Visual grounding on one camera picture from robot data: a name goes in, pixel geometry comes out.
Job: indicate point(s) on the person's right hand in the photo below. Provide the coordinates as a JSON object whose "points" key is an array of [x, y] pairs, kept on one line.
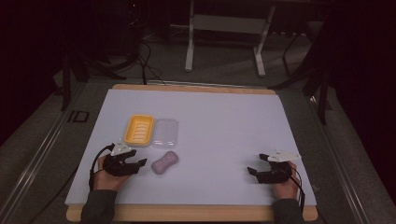
{"points": [[286, 188]]}

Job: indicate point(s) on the person's left hand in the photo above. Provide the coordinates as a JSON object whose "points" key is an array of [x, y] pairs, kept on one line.
{"points": [[106, 180]]}

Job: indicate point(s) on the white desk frame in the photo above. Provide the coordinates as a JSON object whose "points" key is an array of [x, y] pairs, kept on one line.
{"points": [[229, 24]]}

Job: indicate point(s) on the white table mat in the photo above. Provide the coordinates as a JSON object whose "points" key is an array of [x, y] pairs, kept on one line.
{"points": [[218, 130]]}

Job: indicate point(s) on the pink soap bar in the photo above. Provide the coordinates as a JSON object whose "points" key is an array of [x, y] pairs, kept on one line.
{"points": [[165, 162]]}

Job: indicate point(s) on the metal floor rail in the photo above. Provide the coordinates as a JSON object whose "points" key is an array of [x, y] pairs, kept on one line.
{"points": [[339, 168], [34, 161]]}

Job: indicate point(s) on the wooden table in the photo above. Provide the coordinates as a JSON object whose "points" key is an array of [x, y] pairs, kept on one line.
{"points": [[186, 213]]}

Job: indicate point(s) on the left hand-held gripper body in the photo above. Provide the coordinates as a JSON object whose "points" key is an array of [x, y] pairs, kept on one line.
{"points": [[116, 165]]}

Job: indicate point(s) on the yellow soap dish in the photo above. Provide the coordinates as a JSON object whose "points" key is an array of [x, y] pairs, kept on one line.
{"points": [[139, 130]]}

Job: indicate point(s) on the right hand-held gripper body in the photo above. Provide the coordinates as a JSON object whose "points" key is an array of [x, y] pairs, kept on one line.
{"points": [[277, 172]]}

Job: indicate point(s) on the black stand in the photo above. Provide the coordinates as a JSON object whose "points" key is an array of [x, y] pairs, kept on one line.
{"points": [[66, 84], [322, 93]]}

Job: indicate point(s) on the clear plastic soap dish lid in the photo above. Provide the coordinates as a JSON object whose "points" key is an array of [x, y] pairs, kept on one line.
{"points": [[165, 133]]}

